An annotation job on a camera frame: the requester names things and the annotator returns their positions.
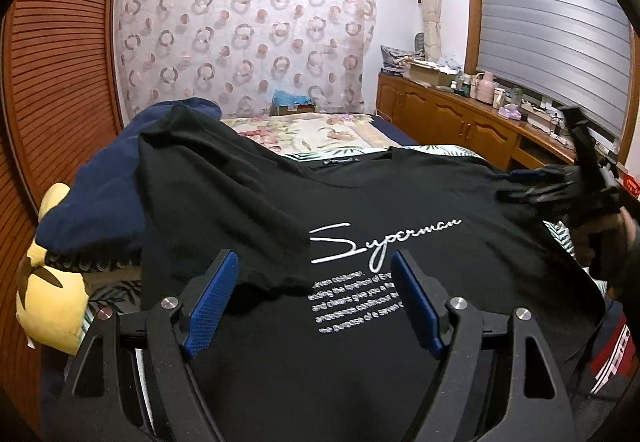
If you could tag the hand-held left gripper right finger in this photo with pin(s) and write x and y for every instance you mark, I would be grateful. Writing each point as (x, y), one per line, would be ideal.
(418, 308)

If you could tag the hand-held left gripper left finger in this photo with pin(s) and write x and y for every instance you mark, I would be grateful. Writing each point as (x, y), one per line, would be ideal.
(214, 308)

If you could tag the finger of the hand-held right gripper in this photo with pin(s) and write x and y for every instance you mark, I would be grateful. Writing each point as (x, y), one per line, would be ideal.
(535, 199)
(530, 175)

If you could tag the black printed t-shirt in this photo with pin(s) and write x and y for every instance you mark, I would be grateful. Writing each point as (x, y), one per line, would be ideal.
(300, 197)

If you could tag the person's right hand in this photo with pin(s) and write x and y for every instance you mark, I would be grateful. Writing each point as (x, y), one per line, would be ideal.
(622, 232)

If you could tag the pink tissue box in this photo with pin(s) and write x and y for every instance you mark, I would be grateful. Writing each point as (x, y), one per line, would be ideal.
(510, 113)

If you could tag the green leaf print bedsheet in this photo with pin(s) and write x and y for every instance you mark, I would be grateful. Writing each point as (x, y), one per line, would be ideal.
(116, 293)

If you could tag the pink thermos jug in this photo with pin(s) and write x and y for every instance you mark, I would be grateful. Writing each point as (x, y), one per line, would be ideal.
(485, 87)

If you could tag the wooden cabinet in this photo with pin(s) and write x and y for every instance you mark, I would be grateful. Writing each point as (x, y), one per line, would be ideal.
(440, 117)

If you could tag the cardboard box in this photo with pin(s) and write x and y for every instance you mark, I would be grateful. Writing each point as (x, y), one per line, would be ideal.
(430, 74)

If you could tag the grey window blind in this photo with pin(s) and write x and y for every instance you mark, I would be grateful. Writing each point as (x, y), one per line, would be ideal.
(550, 32)

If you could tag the folded navy blanket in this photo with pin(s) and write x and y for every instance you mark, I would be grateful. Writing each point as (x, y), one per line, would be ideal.
(90, 202)

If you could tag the yellow plush toy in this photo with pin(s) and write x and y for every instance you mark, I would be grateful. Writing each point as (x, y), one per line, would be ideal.
(47, 302)

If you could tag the red striped garment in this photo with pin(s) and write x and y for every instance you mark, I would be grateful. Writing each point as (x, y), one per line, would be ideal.
(612, 347)

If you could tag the patterned fabric bag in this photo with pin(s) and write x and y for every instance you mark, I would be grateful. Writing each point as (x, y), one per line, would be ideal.
(397, 57)

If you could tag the floral bedspread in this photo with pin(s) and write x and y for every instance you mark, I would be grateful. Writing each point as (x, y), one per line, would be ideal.
(310, 132)

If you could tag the blue plastic bag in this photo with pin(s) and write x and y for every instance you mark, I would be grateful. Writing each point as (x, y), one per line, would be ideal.
(292, 99)

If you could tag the circle patterned curtain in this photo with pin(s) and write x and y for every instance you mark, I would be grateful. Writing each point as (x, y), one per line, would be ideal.
(240, 32)

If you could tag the wooden louvered door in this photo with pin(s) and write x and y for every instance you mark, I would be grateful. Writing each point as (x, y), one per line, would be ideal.
(60, 72)

